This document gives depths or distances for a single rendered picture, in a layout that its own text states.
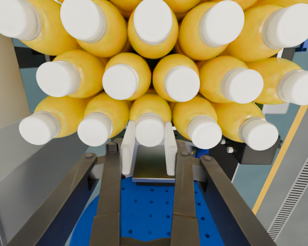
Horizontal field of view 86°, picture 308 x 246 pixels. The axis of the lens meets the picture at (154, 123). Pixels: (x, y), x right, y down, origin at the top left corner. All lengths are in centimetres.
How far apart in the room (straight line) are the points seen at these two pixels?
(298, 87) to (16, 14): 31
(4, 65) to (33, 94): 128
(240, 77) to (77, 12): 18
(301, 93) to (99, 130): 24
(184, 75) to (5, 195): 67
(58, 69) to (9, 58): 15
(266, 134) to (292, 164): 180
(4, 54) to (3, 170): 46
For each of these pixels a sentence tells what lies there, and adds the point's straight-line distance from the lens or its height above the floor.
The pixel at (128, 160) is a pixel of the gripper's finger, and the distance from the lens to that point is 16.
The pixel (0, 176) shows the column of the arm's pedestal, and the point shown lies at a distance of 71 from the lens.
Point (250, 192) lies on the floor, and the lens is 204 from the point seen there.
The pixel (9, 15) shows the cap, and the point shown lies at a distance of 24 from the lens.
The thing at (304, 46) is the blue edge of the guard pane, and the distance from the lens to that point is 45.
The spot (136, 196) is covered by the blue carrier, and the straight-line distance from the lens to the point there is 37.
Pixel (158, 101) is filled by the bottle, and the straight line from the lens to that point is 25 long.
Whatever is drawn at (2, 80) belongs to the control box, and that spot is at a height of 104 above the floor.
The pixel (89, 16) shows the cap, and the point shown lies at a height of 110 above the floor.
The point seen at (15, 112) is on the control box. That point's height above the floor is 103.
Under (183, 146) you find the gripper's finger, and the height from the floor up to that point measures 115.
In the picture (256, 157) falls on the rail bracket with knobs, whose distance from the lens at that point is 41.
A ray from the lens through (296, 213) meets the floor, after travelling 252.
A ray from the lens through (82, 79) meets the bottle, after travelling 24.
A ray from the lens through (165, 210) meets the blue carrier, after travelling 35.
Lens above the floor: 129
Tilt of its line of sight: 69 degrees down
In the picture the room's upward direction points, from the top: 179 degrees clockwise
